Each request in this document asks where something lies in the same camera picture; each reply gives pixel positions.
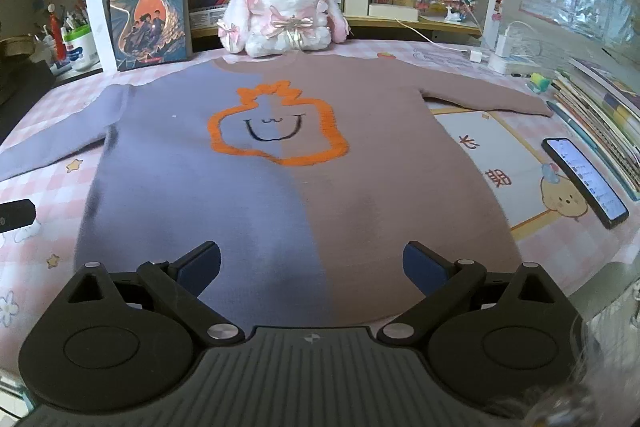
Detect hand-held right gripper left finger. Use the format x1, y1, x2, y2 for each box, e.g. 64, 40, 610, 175
68, 241, 246, 342

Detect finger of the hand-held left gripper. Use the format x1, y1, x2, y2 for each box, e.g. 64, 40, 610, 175
0, 200, 37, 235

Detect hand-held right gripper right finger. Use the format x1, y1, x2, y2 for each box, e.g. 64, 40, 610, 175
376, 241, 561, 342

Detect purple and brown sweater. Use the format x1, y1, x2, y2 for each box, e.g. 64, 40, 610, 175
0, 53, 554, 327

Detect white pen holder cup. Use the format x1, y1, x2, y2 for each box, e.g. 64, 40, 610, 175
62, 25, 103, 74

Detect black smartphone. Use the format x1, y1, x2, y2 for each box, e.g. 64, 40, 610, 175
542, 137, 630, 230

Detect stack of picture books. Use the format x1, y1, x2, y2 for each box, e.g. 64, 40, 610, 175
546, 57, 640, 202

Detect white charger plug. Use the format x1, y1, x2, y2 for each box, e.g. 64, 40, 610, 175
495, 27, 514, 58

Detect fantasy novel book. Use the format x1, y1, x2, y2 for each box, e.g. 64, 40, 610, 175
108, 0, 193, 72

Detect white plush bunny toy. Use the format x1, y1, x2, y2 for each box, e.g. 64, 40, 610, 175
217, 0, 349, 58

